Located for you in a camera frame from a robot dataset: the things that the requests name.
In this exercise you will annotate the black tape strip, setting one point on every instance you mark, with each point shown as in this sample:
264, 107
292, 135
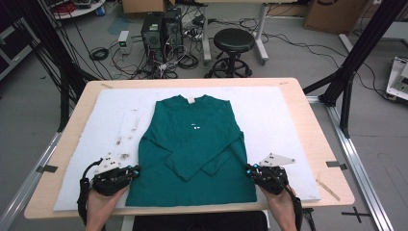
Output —
336, 165
47, 168

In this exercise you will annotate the green long-sleeved shirt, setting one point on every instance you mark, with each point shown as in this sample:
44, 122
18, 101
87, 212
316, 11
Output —
192, 144

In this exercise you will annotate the thin wooden stick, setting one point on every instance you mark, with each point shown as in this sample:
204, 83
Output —
327, 190

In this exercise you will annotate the small white box green display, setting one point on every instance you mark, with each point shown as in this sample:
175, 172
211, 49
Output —
123, 40

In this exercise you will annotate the black tape cross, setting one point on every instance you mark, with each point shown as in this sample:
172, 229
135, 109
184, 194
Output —
356, 214

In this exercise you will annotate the white device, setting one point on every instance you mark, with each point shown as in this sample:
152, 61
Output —
397, 80

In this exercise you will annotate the round white table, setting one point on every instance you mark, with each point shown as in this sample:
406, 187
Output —
86, 11

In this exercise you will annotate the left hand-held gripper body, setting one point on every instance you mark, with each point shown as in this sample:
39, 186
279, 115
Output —
109, 183

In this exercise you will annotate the person's right hand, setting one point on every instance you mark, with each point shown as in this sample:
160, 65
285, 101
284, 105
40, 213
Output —
279, 205

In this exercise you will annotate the black round stool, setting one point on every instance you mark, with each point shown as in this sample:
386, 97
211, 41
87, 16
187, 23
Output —
234, 40

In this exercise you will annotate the black metal frame post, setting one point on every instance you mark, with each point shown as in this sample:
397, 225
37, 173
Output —
64, 80
352, 57

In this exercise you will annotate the large brown cardboard box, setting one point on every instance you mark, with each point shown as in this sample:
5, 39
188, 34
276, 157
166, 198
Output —
333, 16

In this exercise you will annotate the black computer tower green label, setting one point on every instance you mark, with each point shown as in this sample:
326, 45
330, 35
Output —
152, 35

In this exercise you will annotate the white table cover sheet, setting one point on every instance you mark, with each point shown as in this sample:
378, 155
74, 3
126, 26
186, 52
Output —
272, 122

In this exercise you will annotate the person's dark trousers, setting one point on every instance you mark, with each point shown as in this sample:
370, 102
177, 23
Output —
198, 223

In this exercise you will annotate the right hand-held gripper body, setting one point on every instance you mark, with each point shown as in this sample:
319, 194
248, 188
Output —
272, 179

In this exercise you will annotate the aluminium floor rail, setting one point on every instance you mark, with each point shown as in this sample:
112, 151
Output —
359, 160
25, 186

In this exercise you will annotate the person's left hand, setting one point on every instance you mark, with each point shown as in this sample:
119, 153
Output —
102, 205

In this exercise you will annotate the open brown cardboard box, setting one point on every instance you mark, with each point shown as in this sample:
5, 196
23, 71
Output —
142, 5

